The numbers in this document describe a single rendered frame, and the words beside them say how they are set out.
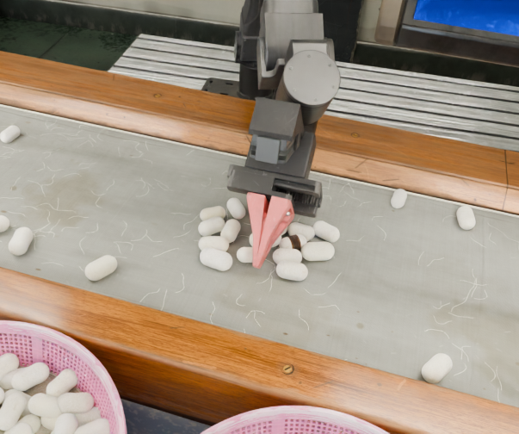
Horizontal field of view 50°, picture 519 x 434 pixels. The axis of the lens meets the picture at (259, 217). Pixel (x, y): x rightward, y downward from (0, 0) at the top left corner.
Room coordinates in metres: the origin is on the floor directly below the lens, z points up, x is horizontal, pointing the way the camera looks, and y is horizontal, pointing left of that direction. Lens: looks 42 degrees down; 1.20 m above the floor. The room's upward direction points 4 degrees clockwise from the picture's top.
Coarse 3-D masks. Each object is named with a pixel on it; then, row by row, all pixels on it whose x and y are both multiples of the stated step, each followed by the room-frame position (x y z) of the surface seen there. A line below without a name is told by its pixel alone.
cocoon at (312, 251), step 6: (306, 246) 0.45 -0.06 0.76; (312, 246) 0.45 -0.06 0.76; (318, 246) 0.45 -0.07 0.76; (324, 246) 0.45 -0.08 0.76; (330, 246) 0.45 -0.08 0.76; (306, 252) 0.44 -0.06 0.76; (312, 252) 0.44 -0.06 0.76; (318, 252) 0.44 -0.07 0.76; (324, 252) 0.44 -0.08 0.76; (330, 252) 0.44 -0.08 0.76; (306, 258) 0.44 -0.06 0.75; (312, 258) 0.44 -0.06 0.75; (318, 258) 0.44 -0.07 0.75; (324, 258) 0.44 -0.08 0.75; (330, 258) 0.44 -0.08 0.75
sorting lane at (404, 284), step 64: (0, 128) 0.66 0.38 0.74; (64, 128) 0.67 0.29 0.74; (0, 192) 0.52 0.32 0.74; (64, 192) 0.53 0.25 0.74; (128, 192) 0.54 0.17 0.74; (192, 192) 0.55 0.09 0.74; (384, 192) 0.58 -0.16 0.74; (0, 256) 0.42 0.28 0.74; (64, 256) 0.42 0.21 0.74; (128, 256) 0.43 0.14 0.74; (192, 256) 0.44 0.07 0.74; (384, 256) 0.46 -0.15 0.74; (448, 256) 0.47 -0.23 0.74; (512, 256) 0.48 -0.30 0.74; (256, 320) 0.35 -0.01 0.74; (320, 320) 0.36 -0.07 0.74; (384, 320) 0.37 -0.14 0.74; (448, 320) 0.37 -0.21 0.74; (512, 320) 0.38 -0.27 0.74; (448, 384) 0.30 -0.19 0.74; (512, 384) 0.30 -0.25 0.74
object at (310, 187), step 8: (232, 168) 0.48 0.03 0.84; (240, 168) 0.48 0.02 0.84; (248, 168) 0.48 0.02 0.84; (272, 176) 0.47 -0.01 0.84; (280, 176) 0.47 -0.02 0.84; (288, 176) 0.47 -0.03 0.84; (280, 184) 0.47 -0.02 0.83; (288, 184) 0.47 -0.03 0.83; (296, 184) 0.47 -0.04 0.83; (304, 184) 0.46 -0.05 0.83; (312, 184) 0.46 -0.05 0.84; (320, 184) 0.46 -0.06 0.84; (296, 192) 0.49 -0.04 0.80; (304, 192) 0.46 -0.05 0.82; (312, 192) 0.46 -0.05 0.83; (320, 192) 0.47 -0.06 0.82; (320, 200) 0.48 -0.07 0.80
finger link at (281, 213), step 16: (240, 176) 0.47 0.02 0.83; (256, 176) 0.47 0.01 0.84; (240, 192) 0.47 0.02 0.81; (256, 192) 0.46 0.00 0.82; (272, 192) 0.45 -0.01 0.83; (272, 208) 0.44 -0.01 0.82; (288, 208) 0.45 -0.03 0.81; (272, 224) 0.43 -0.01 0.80; (288, 224) 0.47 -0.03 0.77; (272, 240) 0.44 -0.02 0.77
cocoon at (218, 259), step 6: (204, 252) 0.43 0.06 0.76; (210, 252) 0.43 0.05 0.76; (216, 252) 0.43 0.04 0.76; (222, 252) 0.43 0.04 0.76; (204, 258) 0.42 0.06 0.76; (210, 258) 0.42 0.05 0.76; (216, 258) 0.42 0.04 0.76; (222, 258) 0.42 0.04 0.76; (228, 258) 0.42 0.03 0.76; (204, 264) 0.42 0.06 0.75; (210, 264) 0.42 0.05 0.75; (216, 264) 0.41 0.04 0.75; (222, 264) 0.41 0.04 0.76; (228, 264) 0.42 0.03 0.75; (222, 270) 0.41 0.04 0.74
